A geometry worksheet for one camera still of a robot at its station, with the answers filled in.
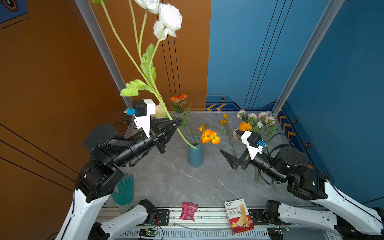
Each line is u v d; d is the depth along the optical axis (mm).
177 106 753
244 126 647
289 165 362
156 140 359
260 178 501
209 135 590
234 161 453
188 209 750
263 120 1122
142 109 339
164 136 400
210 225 726
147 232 709
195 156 835
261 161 446
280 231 696
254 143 391
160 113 581
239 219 695
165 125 394
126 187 828
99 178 324
